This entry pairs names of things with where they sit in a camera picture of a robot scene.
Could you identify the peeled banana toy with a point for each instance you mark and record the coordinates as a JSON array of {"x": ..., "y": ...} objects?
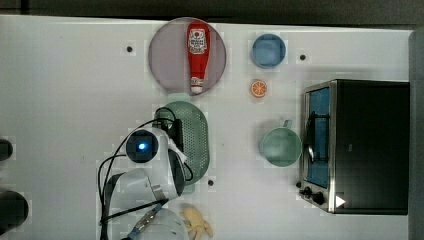
[{"x": 196, "y": 223}]

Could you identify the green plastic strainer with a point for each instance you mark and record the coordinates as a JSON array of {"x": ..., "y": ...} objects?
[{"x": 194, "y": 135}]

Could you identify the toaster oven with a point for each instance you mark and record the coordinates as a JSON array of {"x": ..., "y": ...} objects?
[{"x": 356, "y": 142}]

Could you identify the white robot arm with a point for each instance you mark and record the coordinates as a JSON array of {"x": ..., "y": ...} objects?
[{"x": 133, "y": 202}]

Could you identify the orange slice toy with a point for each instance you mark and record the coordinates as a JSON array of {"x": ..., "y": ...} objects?
[{"x": 258, "y": 88}]

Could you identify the black cylinder upper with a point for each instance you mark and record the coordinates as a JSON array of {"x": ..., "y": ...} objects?
[{"x": 6, "y": 149}]

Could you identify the grey round plate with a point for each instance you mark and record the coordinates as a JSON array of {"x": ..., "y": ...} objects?
[{"x": 169, "y": 61}]

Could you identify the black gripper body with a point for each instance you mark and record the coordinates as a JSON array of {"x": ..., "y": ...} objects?
[{"x": 173, "y": 128}]

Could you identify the blue bowl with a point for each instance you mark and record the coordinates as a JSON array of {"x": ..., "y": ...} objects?
[{"x": 268, "y": 51}]

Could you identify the red plush ketchup bottle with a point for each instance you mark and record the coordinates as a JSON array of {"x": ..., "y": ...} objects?
[{"x": 198, "y": 51}]

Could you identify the black cylinder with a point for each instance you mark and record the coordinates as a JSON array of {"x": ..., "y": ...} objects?
[
  {"x": 14, "y": 210},
  {"x": 6, "y": 149}
]

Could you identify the green plastic cup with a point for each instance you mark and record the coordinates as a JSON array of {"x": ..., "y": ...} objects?
[{"x": 281, "y": 146}]

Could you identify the black cylinder lower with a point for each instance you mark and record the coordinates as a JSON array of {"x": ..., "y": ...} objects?
[{"x": 14, "y": 210}]

